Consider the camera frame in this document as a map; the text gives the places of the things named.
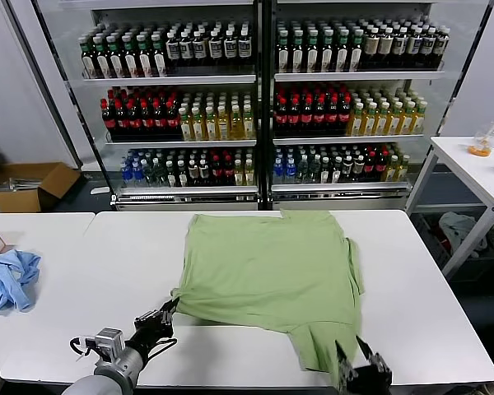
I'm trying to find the white cap navy label bottle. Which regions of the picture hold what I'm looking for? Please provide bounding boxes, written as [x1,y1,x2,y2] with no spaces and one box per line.
[193,30,209,66]
[407,26,423,68]
[237,30,254,66]
[179,31,195,66]
[420,26,437,68]
[165,31,181,66]
[432,26,451,67]
[393,26,409,68]
[223,30,239,66]
[207,30,224,66]

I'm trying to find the metal parts in carton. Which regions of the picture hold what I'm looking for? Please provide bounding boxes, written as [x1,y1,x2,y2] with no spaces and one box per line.
[0,176,40,193]

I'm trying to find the glass beaker orange liquid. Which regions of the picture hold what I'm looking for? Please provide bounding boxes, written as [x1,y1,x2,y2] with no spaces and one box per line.
[468,125,494,157]

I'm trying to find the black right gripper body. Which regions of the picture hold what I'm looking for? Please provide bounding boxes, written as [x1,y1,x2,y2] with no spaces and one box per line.
[338,364,394,395]

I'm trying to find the green cap dark tea bottle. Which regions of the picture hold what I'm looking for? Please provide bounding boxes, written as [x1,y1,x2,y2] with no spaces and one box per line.
[79,35,96,80]
[319,29,336,73]
[136,34,154,78]
[92,35,110,79]
[121,35,139,79]
[106,35,124,79]
[349,28,366,72]
[305,29,321,73]
[290,29,305,74]
[151,33,169,78]
[276,29,291,74]
[335,28,351,73]

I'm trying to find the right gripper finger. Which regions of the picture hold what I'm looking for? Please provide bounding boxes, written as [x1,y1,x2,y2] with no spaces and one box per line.
[334,340,357,382]
[355,335,392,374]

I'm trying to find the white cap beige label bottle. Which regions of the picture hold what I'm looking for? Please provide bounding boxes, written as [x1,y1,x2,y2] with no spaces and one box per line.
[378,26,395,69]
[363,27,381,69]

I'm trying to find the white side table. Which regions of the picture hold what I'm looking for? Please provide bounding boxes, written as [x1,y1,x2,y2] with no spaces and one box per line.
[405,135,494,281]

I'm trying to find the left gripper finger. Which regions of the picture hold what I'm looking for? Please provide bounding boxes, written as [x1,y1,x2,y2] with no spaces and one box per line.
[160,300,181,328]
[134,299,178,324]

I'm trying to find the dark storage crate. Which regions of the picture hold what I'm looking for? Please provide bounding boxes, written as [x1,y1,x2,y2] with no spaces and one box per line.
[411,213,454,268]

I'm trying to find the glass door beverage cabinet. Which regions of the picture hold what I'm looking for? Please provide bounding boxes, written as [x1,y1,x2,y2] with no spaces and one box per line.
[261,0,494,211]
[6,0,268,211]

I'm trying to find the yellow juice bottle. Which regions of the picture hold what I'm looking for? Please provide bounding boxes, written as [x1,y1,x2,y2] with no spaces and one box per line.
[231,105,247,141]
[348,101,366,137]
[192,106,207,142]
[388,100,403,137]
[205,105,221,142]
[217,105,234,141]
[375,101,391,137]
[363,101,379,137]
[244,104,258,140]
[179,106,194,142]
[400,100,417,136]
[412,100,429,136]

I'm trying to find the light green polo shirt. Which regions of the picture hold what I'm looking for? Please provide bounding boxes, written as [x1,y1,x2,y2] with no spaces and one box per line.
[170,209,366,388]

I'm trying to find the pale grey crumpled cloth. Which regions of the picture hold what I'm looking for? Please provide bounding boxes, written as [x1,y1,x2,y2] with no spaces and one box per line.
[438,211,489,258]

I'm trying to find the small red cap cola bottle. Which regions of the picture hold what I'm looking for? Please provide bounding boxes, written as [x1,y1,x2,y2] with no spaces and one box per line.
[210,155,223,187]
[221,155,235,187]
[375,151,388,184]
[364,151,376,184]

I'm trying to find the crumpled light blue shirt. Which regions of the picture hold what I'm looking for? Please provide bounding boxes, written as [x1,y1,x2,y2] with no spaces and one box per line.
[0,249,42,316]

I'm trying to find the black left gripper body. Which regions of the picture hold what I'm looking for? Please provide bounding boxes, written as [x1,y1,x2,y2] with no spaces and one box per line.
[125,314,175,359]

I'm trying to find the open brown cardboard box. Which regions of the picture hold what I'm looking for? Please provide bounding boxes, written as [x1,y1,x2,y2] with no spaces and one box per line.
[0,161,82,213]

